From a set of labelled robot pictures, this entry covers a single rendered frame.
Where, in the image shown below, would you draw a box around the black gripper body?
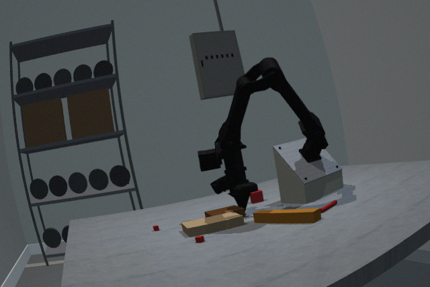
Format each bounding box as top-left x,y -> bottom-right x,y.
223,164 -> 258,196

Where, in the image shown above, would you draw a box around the red cylinder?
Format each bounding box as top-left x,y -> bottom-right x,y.
320,200 -> 337,213

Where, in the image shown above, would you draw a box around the orange rectangular board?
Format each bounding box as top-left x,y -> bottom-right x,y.
253,208 -> 321,224

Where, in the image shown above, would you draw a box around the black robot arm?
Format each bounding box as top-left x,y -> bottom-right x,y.
198,57 -> 329,194

